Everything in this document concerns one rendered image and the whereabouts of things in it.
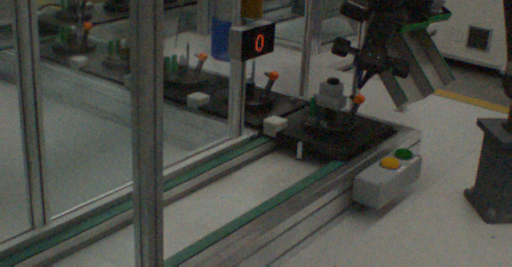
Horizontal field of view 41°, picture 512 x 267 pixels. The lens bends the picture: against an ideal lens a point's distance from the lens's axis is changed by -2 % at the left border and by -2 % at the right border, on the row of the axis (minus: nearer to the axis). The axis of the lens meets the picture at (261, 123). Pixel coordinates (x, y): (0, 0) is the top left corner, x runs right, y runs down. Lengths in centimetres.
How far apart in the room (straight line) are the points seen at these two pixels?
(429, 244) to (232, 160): 48
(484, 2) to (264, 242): 471
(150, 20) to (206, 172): 73
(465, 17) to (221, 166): 450
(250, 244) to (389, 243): 36
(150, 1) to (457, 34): 520
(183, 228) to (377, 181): 43
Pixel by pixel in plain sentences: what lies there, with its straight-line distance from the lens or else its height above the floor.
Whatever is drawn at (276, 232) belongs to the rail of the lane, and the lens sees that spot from 132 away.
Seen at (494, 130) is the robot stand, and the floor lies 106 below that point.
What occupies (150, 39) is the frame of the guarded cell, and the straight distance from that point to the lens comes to 87.
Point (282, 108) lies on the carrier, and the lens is 186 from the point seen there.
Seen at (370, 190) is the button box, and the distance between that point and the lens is 153.
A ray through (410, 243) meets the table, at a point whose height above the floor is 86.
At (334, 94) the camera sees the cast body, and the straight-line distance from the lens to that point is 171.
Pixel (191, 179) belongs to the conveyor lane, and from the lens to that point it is 152.
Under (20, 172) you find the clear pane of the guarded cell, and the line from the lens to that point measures 81.
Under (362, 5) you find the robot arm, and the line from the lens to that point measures 162.
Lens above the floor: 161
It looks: 22 degrees down
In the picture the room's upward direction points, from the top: 3 degrees clockwise
